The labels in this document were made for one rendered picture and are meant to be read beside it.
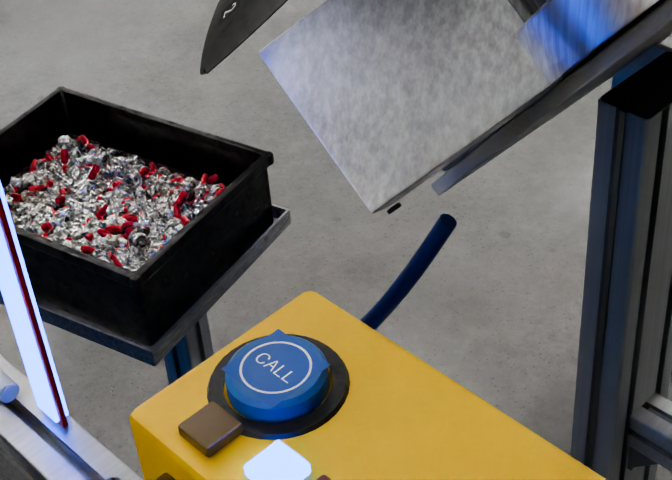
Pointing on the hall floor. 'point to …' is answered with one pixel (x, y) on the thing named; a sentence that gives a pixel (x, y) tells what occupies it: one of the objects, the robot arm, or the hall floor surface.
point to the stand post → (626, 271)
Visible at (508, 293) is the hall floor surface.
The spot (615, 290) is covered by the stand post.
